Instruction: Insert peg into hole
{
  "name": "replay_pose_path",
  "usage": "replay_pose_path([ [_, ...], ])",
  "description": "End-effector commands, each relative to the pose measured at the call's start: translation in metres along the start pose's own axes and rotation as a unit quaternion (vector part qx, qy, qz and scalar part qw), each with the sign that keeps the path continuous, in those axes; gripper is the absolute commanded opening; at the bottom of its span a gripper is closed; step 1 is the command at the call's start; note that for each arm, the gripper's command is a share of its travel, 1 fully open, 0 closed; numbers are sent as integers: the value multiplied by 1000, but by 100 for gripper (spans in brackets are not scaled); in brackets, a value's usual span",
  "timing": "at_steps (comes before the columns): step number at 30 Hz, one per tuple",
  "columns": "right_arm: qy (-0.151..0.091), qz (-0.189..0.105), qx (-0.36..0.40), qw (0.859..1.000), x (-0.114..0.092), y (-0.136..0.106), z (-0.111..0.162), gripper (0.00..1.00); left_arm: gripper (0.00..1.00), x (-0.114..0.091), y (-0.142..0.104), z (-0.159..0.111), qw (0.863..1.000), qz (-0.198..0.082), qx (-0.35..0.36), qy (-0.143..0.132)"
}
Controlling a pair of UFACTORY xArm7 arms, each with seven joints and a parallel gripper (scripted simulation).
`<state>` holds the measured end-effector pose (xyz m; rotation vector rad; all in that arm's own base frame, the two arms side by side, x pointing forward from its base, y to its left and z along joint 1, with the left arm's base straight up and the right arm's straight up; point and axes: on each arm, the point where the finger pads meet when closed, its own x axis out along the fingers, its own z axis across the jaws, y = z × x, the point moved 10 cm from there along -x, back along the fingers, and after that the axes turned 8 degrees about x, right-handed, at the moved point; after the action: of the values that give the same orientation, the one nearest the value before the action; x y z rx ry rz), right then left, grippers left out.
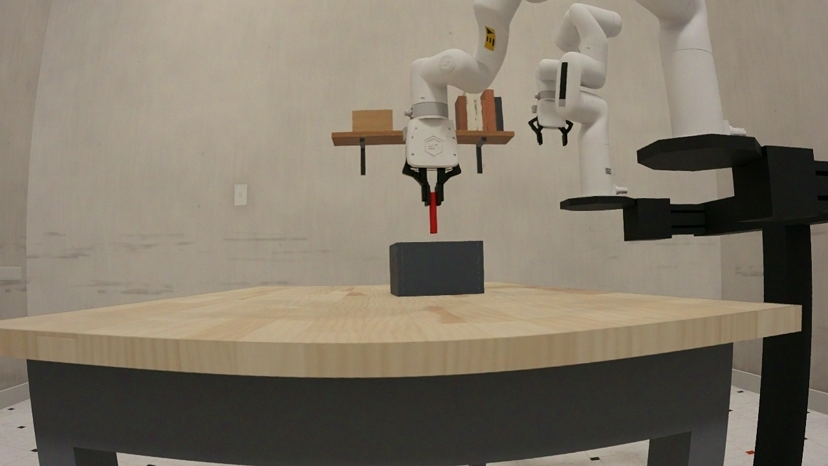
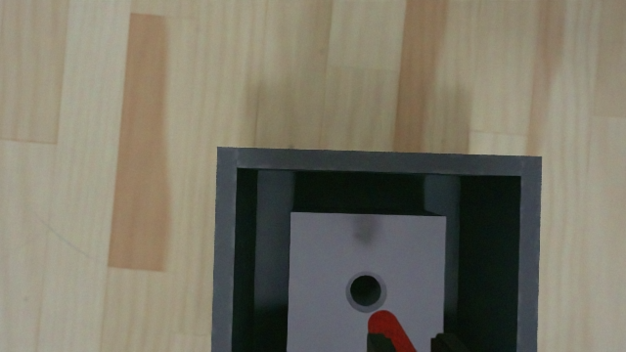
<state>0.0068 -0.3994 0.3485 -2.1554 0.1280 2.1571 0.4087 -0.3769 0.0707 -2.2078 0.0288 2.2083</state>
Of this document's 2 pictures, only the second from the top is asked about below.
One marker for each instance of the dark grey open box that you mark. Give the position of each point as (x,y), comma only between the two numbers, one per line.
(492,205)

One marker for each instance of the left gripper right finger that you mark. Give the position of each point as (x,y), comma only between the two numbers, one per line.
(447,342)

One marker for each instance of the red peg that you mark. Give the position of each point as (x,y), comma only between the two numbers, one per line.
(384,321)

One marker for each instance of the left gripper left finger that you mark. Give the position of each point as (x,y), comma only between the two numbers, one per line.
(377,342)

